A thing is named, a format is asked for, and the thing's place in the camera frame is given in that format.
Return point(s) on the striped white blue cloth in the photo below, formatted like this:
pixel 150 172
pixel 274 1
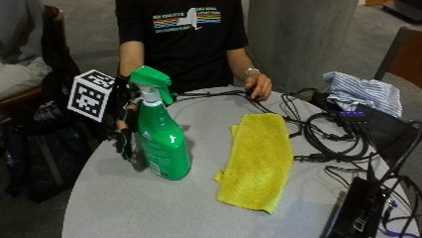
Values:
pixel 365 91

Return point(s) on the black electronic box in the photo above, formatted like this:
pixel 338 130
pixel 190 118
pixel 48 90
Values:
pixel 358 208

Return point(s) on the white marker cube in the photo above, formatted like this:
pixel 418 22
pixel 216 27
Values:
pixel 89 94

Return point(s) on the green spray bottle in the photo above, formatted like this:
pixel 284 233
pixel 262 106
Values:
pixel 161 139

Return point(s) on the brown chair with dark frame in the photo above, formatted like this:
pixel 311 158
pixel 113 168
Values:
pixel 403 53

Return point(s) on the black hub with blue lights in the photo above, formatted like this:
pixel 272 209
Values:
pixel 351 114

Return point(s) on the black backpack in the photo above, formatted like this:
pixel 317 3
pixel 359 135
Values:
pixel 52 142

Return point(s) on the the person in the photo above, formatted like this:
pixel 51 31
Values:
pixel 184 49

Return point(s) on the yellow microfibre cloth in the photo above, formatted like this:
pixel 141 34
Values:
pixel 258 158

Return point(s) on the wooden chair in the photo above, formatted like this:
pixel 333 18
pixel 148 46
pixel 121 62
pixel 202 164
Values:
pixel 48 39

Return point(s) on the grey concrete pillar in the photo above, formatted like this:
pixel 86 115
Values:
pixel 303 39

